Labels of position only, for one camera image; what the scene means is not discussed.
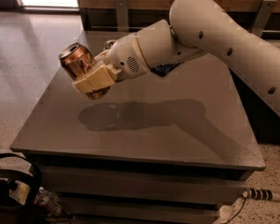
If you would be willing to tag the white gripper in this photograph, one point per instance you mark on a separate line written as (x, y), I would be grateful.
(126, 56)

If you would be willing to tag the orange soda can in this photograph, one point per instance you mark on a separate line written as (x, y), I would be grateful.
(77, 61)

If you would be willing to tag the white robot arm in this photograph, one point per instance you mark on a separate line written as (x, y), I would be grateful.
(194, 28)

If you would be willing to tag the green soda can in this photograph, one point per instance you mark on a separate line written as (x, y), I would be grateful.
(108, 44)

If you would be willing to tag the grey table with drawers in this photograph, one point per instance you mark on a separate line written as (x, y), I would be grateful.
(154, 150)

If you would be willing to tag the crumpled plastic bottle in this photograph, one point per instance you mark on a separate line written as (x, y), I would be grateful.
(48, 200)

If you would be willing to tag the black headphones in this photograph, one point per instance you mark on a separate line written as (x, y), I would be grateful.
(12, 212)

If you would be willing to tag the left metal wall bracket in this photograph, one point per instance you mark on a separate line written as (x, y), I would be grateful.
(122, 14)

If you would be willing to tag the metal wall bracket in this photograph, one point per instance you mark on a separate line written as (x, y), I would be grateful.
(122, 14)
(262, 16)

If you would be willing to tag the right metal wall bracket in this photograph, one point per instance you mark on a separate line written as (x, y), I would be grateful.
(262, 16)

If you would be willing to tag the black white striped cable plug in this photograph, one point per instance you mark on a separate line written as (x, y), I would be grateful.
(262, 195)

